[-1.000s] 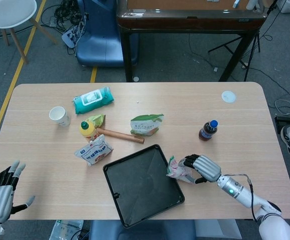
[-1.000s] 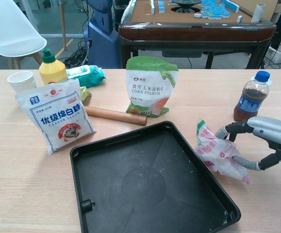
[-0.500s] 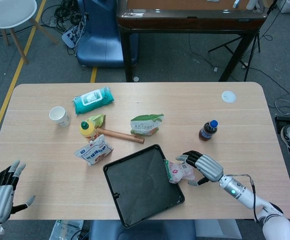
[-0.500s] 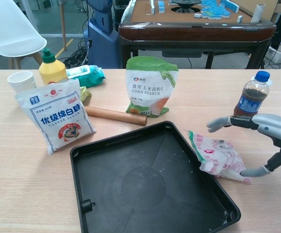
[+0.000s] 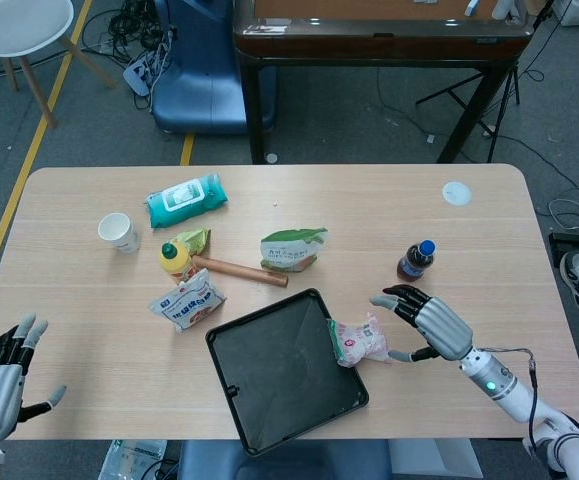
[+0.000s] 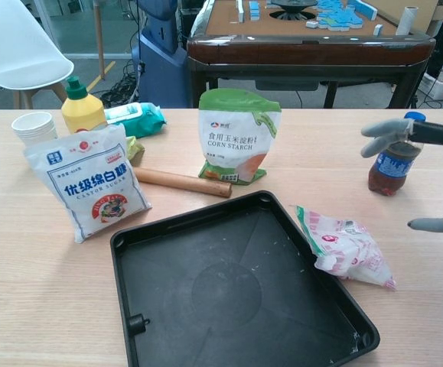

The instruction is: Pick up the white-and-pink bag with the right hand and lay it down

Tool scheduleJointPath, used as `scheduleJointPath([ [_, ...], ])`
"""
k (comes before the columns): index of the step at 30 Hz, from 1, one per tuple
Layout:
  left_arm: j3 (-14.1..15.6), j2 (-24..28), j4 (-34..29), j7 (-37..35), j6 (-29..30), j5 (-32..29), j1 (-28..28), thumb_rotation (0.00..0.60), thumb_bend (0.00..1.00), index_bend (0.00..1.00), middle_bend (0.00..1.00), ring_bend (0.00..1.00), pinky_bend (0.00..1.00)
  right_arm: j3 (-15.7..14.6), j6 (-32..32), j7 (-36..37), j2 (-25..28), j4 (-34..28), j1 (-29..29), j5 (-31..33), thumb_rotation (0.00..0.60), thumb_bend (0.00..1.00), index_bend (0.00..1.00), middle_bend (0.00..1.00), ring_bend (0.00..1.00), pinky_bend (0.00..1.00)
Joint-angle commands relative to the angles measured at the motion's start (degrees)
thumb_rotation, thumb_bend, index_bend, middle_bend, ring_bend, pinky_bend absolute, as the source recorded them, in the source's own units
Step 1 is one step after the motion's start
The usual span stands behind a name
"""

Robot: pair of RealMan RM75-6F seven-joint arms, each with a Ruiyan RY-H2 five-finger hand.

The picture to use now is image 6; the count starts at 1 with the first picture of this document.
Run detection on blue machine base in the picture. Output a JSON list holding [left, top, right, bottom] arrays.
[[131, 0, 191, 109]]

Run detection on black baking tray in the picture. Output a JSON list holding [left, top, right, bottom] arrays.
[[109, 190, 381, 367]]

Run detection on yellow bottle green cap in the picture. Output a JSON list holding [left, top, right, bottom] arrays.
[[60, 75, 108, 135]]

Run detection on cola bottle blue cap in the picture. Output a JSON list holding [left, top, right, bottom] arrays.
[[367, 111, 427, 196]]

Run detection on black floor cable tangle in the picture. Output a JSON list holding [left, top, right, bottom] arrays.
[[99, 60, 145, 109]]

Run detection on teal wet wipes pack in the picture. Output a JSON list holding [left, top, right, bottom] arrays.
[[104, 101, 168, 139]]

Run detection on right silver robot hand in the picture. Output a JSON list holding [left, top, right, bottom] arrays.
[[360, 117, 443, 233]]

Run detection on white chair wooden legs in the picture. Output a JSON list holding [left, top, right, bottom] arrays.
[[0, 0, 75, 110]]

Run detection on white paper cup stack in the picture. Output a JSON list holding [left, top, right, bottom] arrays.
[[11, 111, 59, 148]]

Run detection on black mahjong table centre dish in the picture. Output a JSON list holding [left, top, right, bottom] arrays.
[[269, 0, 318, 20]]

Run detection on wooden rolling pin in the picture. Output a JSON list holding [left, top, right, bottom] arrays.
[[133, 166, 233, 199]]

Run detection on small red white packet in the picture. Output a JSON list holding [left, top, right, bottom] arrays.
[[290, 205, 397, 292]]

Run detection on blue mahjong tile heap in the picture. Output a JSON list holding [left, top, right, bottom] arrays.
[[315, 0, 378, 31]]

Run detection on white castor sugar bag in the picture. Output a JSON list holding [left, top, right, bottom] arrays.
[[22, 124, 153, 245]]

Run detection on dark wood mahjong table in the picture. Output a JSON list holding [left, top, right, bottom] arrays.
[[186, 0, 436, 109]]

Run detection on white paper roll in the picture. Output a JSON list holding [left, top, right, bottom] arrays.
[[396, 5, 420, 37]]

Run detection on green white corn starch bag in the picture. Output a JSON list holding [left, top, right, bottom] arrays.
[[197, 88, 282, 187]]

